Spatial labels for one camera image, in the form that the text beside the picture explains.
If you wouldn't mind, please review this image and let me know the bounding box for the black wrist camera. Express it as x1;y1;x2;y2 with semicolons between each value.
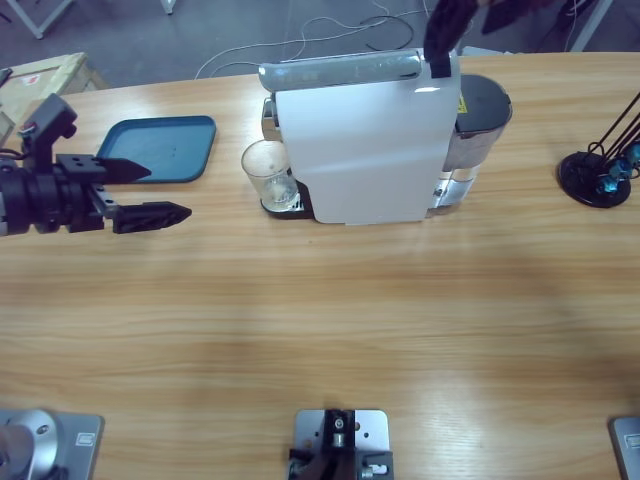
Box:
18;93;79;171

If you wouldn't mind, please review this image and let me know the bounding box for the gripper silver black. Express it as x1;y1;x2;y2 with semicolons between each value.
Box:
0;152;194;237

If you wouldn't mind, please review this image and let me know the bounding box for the grey metal post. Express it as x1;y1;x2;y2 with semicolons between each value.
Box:
449;14;474;51

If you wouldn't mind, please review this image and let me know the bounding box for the white floor cable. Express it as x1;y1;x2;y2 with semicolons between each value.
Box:
193;0;436;81

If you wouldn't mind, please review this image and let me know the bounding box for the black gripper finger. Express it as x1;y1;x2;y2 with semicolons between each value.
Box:
480;0;551;35
423;0;476;79

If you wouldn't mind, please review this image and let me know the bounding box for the white block with dark post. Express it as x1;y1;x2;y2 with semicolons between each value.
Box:
288;408;395;480

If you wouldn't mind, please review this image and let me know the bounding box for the white slanted frame leg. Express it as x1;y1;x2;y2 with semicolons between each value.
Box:
569;0;614;53

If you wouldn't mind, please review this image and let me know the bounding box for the white metal table frame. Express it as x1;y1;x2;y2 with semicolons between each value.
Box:
0;0;76;40

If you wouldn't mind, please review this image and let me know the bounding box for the blue plastic tray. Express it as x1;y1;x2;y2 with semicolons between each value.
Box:
94;115;218;185

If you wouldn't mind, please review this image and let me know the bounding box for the chrome grid drip tray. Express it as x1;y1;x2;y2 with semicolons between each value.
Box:
259;182;314;221

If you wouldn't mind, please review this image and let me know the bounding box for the wooden crate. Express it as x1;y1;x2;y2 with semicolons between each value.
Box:
0;51;109;146

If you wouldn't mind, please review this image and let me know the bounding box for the black capsule holder stand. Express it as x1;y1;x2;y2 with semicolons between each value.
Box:
557;90;640;209

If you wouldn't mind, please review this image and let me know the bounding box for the arm grey base plate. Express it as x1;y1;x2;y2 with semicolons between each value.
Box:
0;408;105;480
608;416;640;480

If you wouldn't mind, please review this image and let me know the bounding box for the black floor cable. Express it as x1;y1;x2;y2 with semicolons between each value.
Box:
358;14;416;52

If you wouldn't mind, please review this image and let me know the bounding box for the clear drinking glass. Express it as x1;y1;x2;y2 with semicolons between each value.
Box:
240;138;300;214

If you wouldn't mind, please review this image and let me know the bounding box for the water tank with black lid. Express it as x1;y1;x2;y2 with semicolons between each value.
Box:
432;73;514;211

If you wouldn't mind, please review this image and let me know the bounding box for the white capsule coffee machine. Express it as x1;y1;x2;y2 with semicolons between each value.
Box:
258;45;464;227

